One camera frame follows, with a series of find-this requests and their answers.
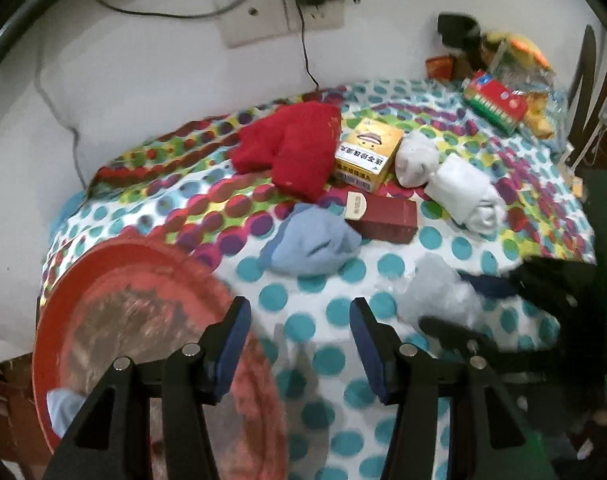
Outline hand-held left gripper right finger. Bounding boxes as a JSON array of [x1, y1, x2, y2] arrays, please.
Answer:
[[349, 298, 559, 480]]

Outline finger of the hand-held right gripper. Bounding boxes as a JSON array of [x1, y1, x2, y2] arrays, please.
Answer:
[[456, 270, 523, 302], [418, 316, 500, 362]]

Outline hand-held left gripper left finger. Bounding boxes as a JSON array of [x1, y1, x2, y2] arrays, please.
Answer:
[[42, 296, 253, 480]]

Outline white sock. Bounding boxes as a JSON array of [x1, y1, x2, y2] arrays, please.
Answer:
[[424, 154, 504, 233]]

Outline red plastic basin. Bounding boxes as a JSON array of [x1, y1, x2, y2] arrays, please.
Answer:
[[32, 240, 289, 480]]

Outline light blue sock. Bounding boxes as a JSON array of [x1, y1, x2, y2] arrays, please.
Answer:
[[260, 208, 362, 276]]

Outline dark red box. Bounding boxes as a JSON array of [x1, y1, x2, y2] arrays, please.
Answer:
[[344, 191, 418, 245]]

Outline grey balled sock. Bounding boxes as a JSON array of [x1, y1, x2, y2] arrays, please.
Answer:
[[395, 130, 440, 188]]

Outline polka dot tablecloth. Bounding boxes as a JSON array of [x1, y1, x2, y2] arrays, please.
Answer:
[[38, 77, 599, 480]]

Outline yellow snack packet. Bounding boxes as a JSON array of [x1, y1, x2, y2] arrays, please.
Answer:
[[522, 94, 555, 139]]

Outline yellow cardboard box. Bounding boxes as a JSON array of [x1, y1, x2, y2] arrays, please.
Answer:
[[333, 117, 404, 194]]

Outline red and green box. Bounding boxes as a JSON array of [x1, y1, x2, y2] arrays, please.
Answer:
[[462, 70, 530, 137]]

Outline red knitted cloth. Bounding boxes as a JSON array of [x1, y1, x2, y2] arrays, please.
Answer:
[[232, 101, 342, 204]]

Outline dark chair back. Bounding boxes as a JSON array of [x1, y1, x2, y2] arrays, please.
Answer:
[[567, 24, 607, 153]]

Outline small orange box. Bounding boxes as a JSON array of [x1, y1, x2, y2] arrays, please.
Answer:
[[425, 56, 457, 81]]

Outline black device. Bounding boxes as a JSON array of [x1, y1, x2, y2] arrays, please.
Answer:
[[436, 11, 485, 52]]

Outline grey wall cable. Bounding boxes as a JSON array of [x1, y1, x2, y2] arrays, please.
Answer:
[[34, 45, 93, 197]]

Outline black charger cable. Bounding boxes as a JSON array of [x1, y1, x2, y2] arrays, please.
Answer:
[[296, 0, 361, 92]]

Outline white wall socket plate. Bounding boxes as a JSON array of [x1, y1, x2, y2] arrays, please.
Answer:
[[214, 0, 345, 50]]

